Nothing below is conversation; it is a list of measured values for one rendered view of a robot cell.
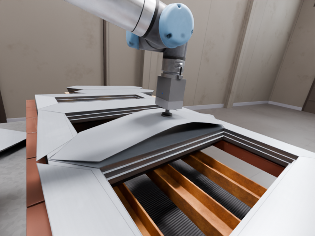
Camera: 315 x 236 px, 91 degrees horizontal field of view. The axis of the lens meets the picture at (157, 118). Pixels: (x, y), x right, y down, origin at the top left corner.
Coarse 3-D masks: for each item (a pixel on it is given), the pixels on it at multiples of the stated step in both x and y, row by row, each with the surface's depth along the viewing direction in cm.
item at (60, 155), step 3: (60, 150) 40; (57, 153) 39; (60, 153) 39; (63, 153) 39; (54, 156) 38; (57, 156) 38; (60, 156) 37; (63, 156) 37; (51, 159) 37; (54, 159) 37; (57, 159) 37; (60, 159) 37; (63, 159) 36; (66, 159) 36
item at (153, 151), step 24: (72, 96) 98; (96, 96) 107; (120, 96) 119; (72, 120) 69; (144, 144) 48; (168, 144) 50; (192, 144) 56; (240, 144) 64; (264, 144) 58; (96, 168) 35; (120, 168) 39; (144, 168) 43; (288, 168) 46
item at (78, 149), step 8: (80, 136) 46; (72, 144) 42; (80, 144) 42; (88, 144) 42; (64, 152) 39; (72, 152) 39; (80, 152) 39; (88, 152) 38; (72, 160) 36; (80, 160) 36; (88, 160) 36; (96, 160) 36
